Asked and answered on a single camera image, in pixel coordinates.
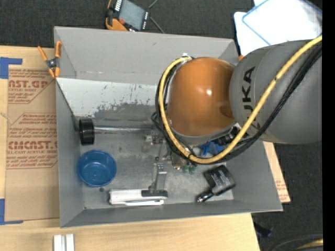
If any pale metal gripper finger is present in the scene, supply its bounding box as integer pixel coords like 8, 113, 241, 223
148, 163, 168, 193
142, 130, 162, 153

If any grey metal bin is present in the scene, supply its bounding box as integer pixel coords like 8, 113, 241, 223
53, 26, 284, 229

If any blue plastic object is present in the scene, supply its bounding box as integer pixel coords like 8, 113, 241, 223
198, 141, 221, 157

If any white and black stapler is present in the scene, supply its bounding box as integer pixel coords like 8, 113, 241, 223
108, 188, 169, 207

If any blue bowl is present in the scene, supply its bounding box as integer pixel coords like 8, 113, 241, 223
76, 150, 118, 187

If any clear plastic tube black cap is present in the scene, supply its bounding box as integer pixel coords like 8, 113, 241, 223
78, 117, 157, 145

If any brown cardboard board red print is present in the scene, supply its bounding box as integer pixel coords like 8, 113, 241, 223
0, 45, 291, 226

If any black cylinder on white bracket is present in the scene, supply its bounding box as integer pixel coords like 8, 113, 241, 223
216, 124, 241, 146

